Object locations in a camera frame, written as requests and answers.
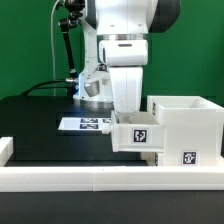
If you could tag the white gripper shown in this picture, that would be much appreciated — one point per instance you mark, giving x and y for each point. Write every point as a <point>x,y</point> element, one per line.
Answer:
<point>126,89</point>

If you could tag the white drawer box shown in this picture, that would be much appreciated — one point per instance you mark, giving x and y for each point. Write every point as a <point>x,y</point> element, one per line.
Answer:
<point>150,158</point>
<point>141,134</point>

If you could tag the white drawer cabinet frame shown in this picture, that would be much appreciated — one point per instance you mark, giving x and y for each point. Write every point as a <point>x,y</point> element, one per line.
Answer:
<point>193,130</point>

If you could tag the white front drawer box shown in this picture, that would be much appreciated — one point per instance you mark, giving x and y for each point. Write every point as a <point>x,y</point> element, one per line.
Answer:
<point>150,158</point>

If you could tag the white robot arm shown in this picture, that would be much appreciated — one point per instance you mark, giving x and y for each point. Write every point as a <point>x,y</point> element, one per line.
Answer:
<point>116,48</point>

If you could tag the white marker sheet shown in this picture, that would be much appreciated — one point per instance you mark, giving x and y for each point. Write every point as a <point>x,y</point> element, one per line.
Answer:
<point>82,124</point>

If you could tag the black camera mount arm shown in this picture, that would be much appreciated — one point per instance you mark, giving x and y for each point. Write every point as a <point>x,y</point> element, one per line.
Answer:
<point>74,8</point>

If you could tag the white fence frame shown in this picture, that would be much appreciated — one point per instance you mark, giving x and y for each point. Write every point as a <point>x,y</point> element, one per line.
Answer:
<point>43,179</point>

